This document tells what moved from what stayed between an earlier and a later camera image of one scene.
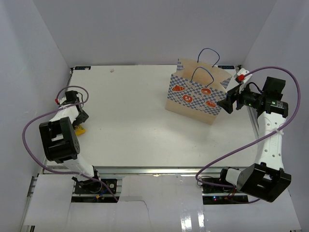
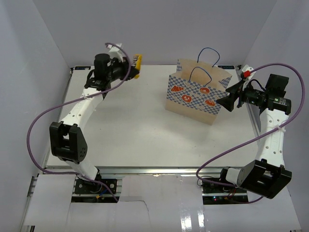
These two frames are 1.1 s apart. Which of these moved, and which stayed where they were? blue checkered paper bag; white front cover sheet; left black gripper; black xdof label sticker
Moved: left black gripper
Stayed: black xdof label sticker; blue checkered paper bag; white front cover sheet
